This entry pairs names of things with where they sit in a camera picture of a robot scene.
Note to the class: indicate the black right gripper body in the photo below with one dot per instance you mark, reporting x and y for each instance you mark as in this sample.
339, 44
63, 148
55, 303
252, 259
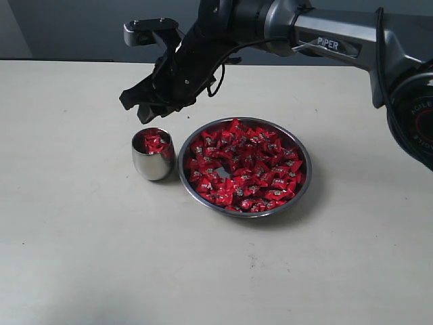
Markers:
180, 75

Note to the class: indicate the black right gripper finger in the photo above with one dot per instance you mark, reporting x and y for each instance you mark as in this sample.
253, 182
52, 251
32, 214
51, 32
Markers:
146, 113
170, 108

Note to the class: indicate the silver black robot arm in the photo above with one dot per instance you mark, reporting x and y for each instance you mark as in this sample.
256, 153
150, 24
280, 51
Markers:
395, 50

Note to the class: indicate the red candies inside cup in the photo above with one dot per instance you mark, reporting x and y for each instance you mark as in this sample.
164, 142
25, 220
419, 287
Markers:
154, 142

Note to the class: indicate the stainless steel cup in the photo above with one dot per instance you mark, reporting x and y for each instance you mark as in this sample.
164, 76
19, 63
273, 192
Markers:
153, 167

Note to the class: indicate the pile of red wrapped candies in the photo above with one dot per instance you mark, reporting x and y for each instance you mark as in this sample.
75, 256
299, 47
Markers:
245, 169

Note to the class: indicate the round steel bowl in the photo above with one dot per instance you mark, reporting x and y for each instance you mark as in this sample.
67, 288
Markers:
245, 167

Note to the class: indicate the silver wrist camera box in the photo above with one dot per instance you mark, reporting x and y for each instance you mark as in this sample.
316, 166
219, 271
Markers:
160, 31

